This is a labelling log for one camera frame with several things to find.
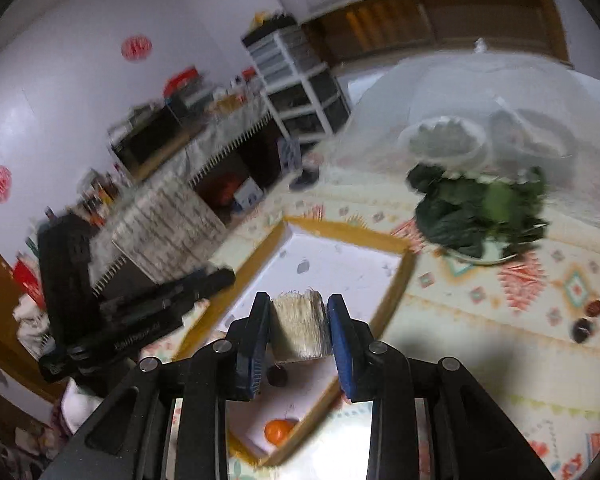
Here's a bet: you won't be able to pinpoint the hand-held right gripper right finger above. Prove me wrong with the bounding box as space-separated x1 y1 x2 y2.
327 293 556 480

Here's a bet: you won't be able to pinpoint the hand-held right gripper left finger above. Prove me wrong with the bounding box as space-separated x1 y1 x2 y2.
40 291 272 480

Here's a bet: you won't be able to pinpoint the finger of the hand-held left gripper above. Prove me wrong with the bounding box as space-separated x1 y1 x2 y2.
100 280 211 318
180 268 237 297

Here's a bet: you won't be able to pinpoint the beige cake piece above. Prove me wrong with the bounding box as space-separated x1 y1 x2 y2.
270 287 333 363

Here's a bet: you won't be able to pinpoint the white tray with yellow rim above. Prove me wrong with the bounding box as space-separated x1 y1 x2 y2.
172 216 417 468

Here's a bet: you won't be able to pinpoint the bare orange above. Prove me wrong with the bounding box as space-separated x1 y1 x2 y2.
264 418 298 446

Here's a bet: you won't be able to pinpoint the grey patterned chair cover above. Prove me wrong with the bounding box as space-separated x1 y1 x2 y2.
87 170 228 286

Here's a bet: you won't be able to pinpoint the cluster of bottles and jars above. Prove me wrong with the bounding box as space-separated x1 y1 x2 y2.
77 170 126 226

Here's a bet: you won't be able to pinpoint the white cloth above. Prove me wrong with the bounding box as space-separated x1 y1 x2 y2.
62 380 106 436

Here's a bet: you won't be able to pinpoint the dark wooden sideboard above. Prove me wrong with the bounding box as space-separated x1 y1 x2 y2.
195 125 291 221

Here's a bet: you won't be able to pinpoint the patterned cream tablecloth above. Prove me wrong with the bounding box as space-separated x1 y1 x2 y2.
140 155 600 480

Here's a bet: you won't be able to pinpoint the fringed grey table runner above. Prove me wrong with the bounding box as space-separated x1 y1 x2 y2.
80 95 276 226

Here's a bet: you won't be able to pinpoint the phone stand with suction base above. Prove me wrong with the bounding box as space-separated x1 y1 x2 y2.
277 137 321 191

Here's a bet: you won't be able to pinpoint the black microwave oven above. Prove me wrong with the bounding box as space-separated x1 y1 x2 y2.
111 105 191 181

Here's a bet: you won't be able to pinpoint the white oval plate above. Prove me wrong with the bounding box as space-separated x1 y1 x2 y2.
440 247 521 266

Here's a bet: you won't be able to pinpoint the leafy green spinach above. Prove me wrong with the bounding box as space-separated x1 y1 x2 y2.
405 162 551 261

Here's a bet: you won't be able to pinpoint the white drawer unit dark drawers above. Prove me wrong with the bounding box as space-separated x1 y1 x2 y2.
265 65 351 146

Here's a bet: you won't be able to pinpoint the red gift box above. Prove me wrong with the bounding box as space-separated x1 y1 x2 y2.
162 67 201 98

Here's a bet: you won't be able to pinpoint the bowl of greens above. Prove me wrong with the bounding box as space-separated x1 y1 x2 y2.
399 116 488 171

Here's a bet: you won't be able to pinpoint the white drawer unit clear drawers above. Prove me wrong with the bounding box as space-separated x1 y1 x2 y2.
242 27 321 88

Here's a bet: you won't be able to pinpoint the white empty bowl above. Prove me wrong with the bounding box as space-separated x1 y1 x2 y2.
490 105 578 161

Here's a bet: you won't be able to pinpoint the white mesh food cover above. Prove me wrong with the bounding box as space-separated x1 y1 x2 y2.
325 39 600 233

